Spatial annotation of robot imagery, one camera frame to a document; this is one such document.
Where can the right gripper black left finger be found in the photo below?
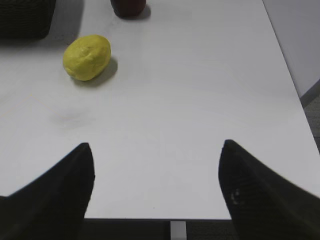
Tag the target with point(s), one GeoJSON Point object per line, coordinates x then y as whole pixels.
{"type": "Point", "coordinates": [53, 206]}

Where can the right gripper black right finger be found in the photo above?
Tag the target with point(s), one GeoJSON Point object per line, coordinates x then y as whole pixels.
{"type": "Point", "coordinates": [262, 204]}

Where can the black woven basket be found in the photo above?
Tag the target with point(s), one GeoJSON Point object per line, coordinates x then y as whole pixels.
{"type": "Point", "coordinates": [26, 19]}

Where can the grey table leg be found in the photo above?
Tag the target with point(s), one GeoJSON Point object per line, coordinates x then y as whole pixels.
{"type": "Point", "coordinates": [178, 230]}

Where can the yellow lemon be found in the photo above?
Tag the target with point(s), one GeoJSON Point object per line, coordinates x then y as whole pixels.
{"type": "Point", "coordinates": [87, 57]}

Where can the dark red apple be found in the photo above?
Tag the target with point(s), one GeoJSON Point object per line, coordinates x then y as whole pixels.
{"type": "Point", "coordinates": [128, 8]}

